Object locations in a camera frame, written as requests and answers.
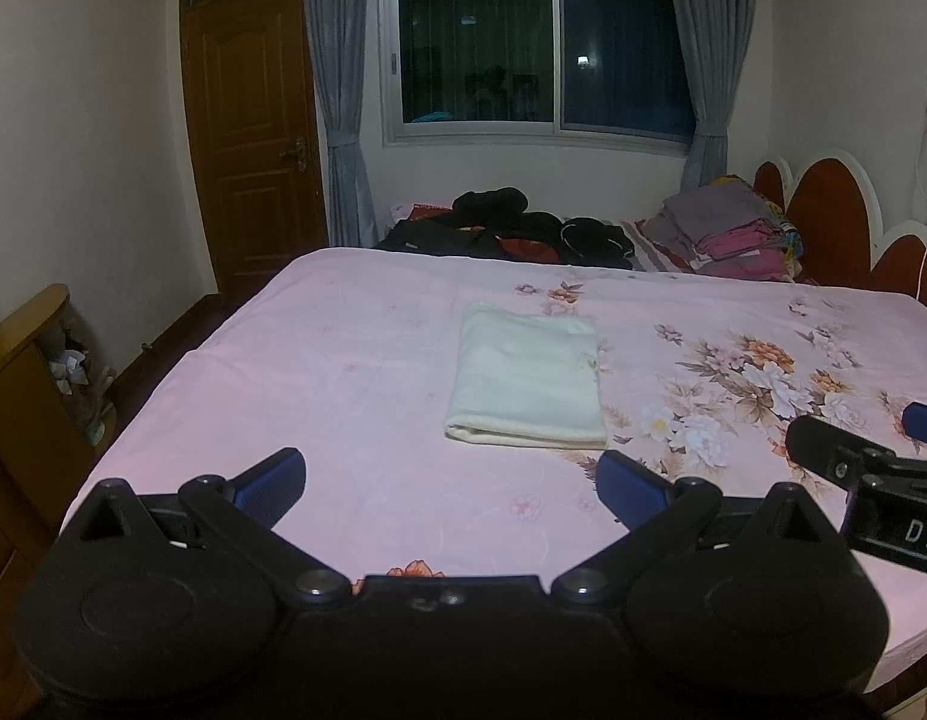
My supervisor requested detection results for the cream knit sweater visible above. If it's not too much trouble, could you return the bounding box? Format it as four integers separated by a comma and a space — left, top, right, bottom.
443, 304, 607, 450

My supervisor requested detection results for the stack of folded clothes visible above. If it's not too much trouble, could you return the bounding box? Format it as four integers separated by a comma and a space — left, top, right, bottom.
639, 176, 803, 281

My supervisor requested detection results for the pile of black clothes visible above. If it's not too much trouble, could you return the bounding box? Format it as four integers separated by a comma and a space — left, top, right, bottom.
377, 187, 635, 270

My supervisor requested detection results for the red and white headboard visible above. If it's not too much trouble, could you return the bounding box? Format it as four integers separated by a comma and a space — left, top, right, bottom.
753, 149, 927, 307

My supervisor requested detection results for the wooden side cabinet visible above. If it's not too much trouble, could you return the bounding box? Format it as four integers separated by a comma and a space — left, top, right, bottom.
0, 283, 115, 718

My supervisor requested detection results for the striped pillow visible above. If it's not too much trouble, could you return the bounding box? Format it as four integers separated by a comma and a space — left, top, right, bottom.
619, 221, 692, 275

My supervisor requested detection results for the brown wooden door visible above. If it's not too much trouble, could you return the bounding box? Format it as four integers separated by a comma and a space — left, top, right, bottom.
180, 0, 328, 302

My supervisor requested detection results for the right grey curtain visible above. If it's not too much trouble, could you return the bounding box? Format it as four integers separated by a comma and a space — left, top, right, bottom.
673, 0, 756, 190

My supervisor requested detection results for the grey curtain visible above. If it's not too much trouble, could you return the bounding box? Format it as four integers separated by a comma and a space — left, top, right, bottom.
673, 0, 756, 190
304, 0, 379, 247

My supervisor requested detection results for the left grey curtain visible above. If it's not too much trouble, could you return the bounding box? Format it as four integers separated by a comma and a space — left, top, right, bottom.
304, 0, 379, 247

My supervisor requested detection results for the window with white frame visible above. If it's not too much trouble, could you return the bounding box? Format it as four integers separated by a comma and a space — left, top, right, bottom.
379, 0, 694, 148

